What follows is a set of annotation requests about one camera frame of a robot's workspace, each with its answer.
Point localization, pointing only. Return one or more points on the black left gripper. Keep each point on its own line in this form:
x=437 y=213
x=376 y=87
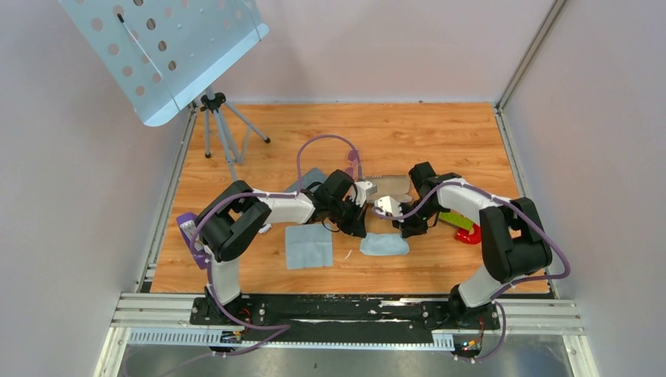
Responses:
x=356 y=225

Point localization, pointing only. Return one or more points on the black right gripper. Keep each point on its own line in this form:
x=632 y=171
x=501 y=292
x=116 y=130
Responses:
x=408 y=229

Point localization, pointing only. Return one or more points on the light blue cloth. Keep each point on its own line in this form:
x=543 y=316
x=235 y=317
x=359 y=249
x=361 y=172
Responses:
x=308 y=246
x=385 y=244

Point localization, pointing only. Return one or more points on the flag print glasses case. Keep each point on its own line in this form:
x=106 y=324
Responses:
x=396 y=186

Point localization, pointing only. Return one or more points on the white frame black sunglasses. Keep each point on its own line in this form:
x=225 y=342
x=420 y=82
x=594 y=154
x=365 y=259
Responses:
x=265 y=228

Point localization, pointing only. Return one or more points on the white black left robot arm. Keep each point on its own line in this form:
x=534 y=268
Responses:
x=223 y=231

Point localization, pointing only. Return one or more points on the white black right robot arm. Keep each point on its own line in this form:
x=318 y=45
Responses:
x=512 y=244

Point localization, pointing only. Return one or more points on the pink transparent sunglasses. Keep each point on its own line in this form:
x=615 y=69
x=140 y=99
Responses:
x=354 y=165

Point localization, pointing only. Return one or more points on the green toy brick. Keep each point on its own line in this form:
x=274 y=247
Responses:
x=457 y=220

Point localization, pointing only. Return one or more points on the red toy arch block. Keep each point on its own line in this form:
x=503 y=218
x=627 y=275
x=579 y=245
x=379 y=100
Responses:
x=469 y=236

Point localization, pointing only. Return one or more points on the grey-green glasses case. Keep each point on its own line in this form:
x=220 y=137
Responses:
x=313 y=175

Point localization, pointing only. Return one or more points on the purple glasses case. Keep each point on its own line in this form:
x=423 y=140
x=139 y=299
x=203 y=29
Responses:
x=187 y=226

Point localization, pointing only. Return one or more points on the perforated metal music stand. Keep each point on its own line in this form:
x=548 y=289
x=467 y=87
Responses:
x=166 y=55

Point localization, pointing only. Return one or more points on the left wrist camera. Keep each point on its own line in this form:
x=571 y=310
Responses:
x=361 y=191

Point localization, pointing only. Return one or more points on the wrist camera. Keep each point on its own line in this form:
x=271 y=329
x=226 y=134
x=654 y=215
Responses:
x=361 y=191
x=388 y=206

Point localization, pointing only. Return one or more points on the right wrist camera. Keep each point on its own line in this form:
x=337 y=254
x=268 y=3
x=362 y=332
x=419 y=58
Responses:
x=388 y=206

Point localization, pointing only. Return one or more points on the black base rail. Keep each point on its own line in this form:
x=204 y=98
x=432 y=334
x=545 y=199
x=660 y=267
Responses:
x=337 y=322

